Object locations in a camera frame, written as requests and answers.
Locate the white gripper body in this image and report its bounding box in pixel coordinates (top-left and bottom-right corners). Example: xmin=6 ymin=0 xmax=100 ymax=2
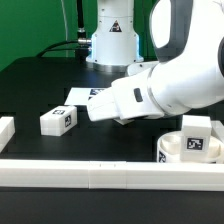
xmin=87 ymin=69 xmax=164 ymax=121

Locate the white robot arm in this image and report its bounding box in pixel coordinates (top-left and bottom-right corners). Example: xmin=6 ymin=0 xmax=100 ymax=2
xmin=87 ymin=0 xmax=224 ymax=121

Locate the white paper marker sheet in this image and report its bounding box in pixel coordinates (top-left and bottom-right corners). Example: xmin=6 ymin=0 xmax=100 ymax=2
xmin=65 ymin=87 xmax=114 ymax=106

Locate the white U-shaped fence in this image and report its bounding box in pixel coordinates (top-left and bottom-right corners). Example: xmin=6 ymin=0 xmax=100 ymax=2
xmin=0 ymin=116 xmax=224 ymax=192

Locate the black cable upright connector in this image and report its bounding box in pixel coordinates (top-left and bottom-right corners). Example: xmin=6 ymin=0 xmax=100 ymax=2
xmin=76 ymin=0 xmax=86 ymax=38

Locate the black thick cable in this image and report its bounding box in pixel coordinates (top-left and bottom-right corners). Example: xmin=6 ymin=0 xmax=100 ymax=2
xmin=35 ymin=40 xmax=92 ymax=61

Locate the thin white cable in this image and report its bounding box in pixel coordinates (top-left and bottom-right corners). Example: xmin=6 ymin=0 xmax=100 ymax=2
xmin=60 ymin=0 xmax=69 ymax=58

